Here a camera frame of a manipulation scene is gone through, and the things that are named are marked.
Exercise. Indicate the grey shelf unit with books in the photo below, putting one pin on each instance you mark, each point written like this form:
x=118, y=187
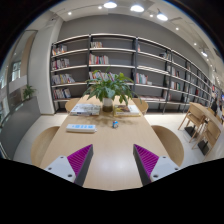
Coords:
x=116, y=56

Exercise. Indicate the small potted green plant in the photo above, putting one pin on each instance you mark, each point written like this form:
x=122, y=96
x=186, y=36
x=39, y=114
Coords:
x=28, y=91

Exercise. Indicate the round ceiling lights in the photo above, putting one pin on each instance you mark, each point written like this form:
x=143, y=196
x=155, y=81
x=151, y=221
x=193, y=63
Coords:
x=137, y=8

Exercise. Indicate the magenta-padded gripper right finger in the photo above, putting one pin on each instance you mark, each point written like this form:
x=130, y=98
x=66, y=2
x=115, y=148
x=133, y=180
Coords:
x=161, y=166

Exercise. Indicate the small white charger block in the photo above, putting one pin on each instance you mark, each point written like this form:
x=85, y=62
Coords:
x=115, y=124

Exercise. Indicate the white and blue book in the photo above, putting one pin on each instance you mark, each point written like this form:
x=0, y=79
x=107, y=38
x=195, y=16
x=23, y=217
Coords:
x=85, y=109

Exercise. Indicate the green plant in white pot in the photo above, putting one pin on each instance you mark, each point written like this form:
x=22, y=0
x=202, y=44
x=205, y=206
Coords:
x=108, y=88

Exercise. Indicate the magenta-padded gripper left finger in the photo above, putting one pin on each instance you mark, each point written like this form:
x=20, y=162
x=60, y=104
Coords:
x=63, y=166

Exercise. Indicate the white power strip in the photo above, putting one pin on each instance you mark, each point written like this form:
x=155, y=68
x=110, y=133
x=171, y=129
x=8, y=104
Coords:
x=81, y=128

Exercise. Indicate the yellow cover book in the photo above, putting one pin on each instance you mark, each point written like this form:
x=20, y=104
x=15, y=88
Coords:
x=126, y=110

